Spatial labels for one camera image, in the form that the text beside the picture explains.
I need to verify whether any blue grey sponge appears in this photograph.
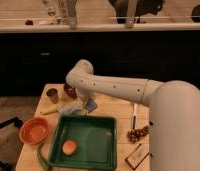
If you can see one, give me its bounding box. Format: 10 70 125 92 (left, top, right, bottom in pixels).
84 98 97 113

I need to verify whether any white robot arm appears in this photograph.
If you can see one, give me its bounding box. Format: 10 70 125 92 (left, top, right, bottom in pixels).
66 59 200 171

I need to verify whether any dark red bowl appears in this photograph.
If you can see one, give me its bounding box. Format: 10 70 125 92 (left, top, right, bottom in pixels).
64 84 77 99

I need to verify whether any orange bowl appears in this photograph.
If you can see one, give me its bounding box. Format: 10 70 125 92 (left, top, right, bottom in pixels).
19 117 49 145

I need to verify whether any light blue cloth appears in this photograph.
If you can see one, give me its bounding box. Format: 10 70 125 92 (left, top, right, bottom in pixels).
57 104 83 115

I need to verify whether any metal cup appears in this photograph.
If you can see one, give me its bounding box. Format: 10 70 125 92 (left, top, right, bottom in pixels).
46 88 58 104

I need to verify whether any yellow banana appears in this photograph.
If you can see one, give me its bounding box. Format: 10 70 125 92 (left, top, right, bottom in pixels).
40 107 57 115

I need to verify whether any green plastic tray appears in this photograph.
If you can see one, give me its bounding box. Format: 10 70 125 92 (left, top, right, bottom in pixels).
48 116 117 171

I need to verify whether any peach fruit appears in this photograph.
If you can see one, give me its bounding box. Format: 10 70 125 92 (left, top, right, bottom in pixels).
62 140 77 155

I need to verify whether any bunch of brown grapes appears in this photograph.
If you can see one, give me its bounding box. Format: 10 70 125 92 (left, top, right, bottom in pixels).
127 126 149 143

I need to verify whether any green bean pod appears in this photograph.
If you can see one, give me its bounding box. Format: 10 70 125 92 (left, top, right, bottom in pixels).
37 144 51 171

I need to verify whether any brown chocolate box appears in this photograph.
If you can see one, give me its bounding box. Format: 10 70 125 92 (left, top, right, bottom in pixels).
125 144 149 171

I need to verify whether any metal spoon black handle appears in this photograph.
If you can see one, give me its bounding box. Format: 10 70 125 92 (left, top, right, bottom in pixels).
132 103 138 129

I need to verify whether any black chair frame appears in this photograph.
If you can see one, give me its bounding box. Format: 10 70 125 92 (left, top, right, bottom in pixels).
0 116 24 171

